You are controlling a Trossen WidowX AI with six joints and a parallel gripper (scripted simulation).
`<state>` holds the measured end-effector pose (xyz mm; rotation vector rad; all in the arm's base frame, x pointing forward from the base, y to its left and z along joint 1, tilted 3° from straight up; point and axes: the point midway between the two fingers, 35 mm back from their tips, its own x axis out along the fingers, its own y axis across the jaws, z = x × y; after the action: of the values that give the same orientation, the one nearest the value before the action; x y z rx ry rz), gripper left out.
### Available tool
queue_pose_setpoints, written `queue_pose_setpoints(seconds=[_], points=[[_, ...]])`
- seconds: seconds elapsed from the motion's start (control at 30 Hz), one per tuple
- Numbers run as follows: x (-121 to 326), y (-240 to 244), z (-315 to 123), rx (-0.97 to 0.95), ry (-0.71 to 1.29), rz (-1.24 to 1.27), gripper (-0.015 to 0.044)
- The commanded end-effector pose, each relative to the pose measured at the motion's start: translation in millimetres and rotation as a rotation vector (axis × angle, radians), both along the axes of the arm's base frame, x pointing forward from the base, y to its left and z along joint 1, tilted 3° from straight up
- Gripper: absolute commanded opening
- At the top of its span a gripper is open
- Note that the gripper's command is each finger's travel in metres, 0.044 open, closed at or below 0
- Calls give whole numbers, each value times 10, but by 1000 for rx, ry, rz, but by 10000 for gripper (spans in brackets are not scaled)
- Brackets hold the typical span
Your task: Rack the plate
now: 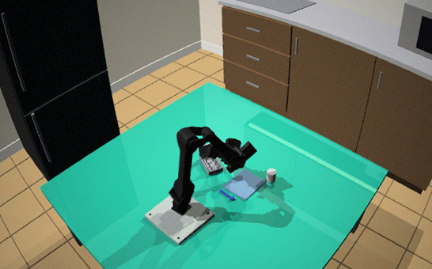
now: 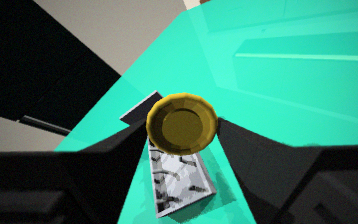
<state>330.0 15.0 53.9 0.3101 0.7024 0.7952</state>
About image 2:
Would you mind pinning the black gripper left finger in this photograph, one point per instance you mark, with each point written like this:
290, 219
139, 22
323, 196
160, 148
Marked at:
99, 176

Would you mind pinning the gold round plate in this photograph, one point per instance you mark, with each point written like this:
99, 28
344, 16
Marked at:
182, 124

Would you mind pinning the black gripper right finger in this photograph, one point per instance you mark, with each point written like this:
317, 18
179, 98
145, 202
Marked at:
271, 175

